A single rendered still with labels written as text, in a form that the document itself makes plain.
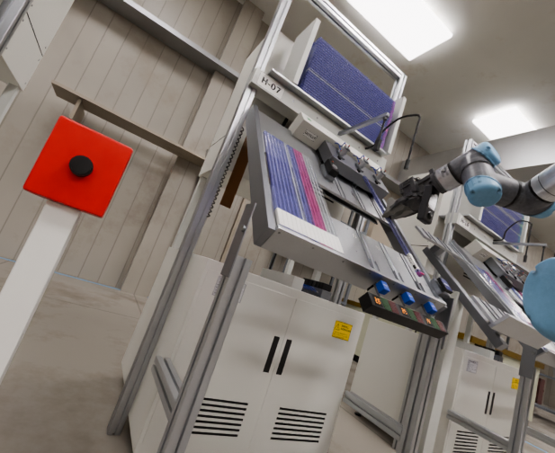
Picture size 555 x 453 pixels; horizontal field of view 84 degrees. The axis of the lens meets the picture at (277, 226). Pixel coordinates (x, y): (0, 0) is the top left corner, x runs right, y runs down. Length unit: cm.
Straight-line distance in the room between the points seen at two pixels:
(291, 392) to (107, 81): 394
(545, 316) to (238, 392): 84
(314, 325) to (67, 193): 87
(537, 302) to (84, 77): 434
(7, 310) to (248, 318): 60
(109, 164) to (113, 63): 381
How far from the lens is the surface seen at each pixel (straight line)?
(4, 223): 418
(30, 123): 428
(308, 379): 124
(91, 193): 72
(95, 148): 74
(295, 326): 114
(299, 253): 74
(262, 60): 143
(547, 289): 58
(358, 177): 133
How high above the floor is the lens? 60
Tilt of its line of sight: 11 degrees up
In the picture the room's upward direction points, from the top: 19 degrees clockwise
